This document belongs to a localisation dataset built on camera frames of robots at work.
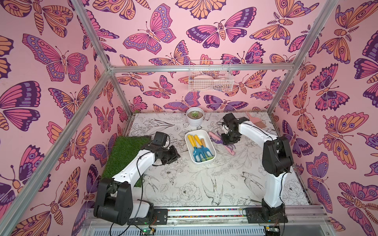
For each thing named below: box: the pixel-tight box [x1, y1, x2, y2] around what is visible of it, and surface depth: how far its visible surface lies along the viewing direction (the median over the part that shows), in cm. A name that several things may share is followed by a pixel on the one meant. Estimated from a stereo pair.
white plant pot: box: [186, 106, 205, 128], surface depth 108 cm
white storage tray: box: [184, 129, 217, 164], surface depth 99 cm
